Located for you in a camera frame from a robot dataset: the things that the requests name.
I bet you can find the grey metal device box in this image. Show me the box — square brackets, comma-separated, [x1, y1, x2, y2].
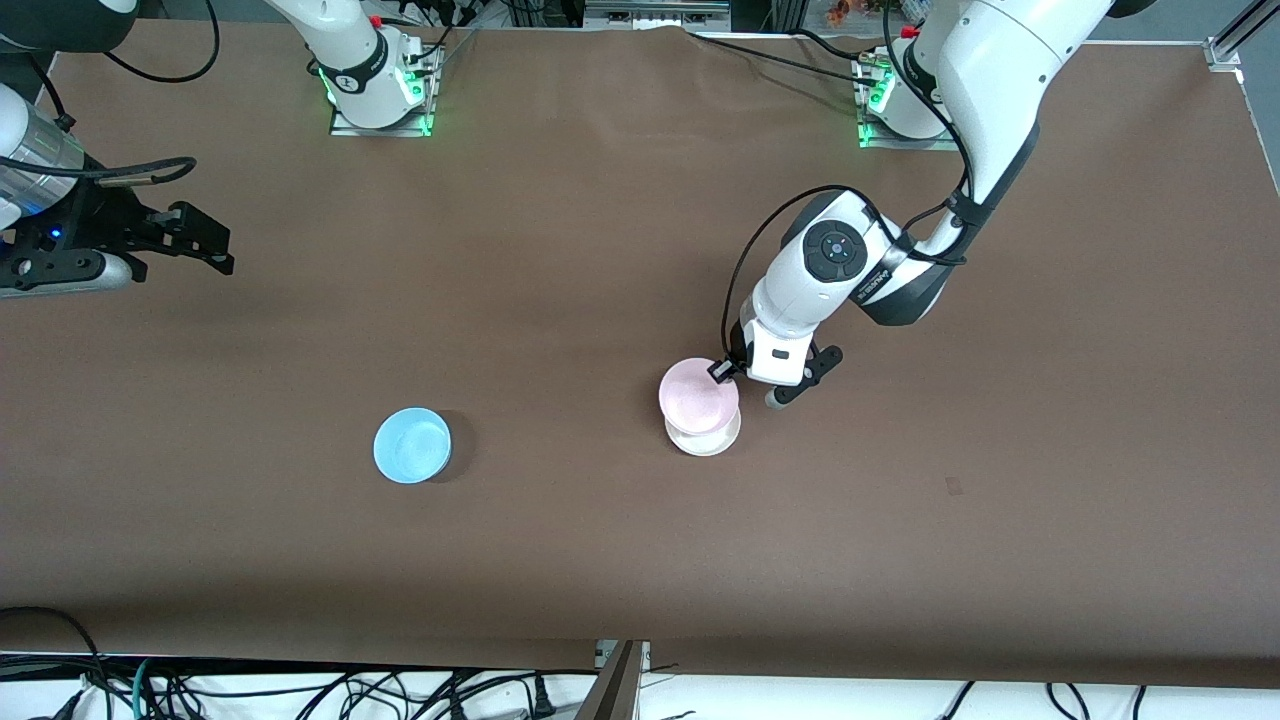
[585, 0, 731, 31]

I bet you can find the blue bowl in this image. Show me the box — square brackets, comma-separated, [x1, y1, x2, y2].
[373, 406, 453, 485]

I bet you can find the short black table cable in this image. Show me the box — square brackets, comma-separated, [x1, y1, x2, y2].
[795, 28, 881, 66]

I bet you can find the diagonal aluminium profile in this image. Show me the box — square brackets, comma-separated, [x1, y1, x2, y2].
[1215, 0, 1280, 46]

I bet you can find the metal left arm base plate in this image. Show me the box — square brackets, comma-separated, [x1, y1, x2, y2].
[855, 50, 963, 151]

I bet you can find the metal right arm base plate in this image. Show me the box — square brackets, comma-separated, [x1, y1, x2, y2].
[330, 40, 438, 138]

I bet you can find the pink bowl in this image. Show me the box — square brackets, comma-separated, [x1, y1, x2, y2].
[658, 358, 741, 437]

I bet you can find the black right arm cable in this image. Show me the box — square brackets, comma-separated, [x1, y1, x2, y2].
[0, 0, 219, 191]

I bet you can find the thick black floor cable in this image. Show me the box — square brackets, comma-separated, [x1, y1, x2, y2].
[0, 606, 106, 701]

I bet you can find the aluminium profile beam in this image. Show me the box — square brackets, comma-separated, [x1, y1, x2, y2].
[575, 640, 646, 720]

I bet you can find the white bowl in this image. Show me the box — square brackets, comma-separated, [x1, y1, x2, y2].
[665, 405, 742, 458]

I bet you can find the brown table cover sheet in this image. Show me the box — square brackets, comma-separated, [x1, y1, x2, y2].
[0, 20, 1280, 691]

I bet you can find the orange object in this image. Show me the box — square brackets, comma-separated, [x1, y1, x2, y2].
[825, 0, 901, 26]

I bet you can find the long black table cable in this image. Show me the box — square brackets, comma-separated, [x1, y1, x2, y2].
[685, 33, 886, 89]

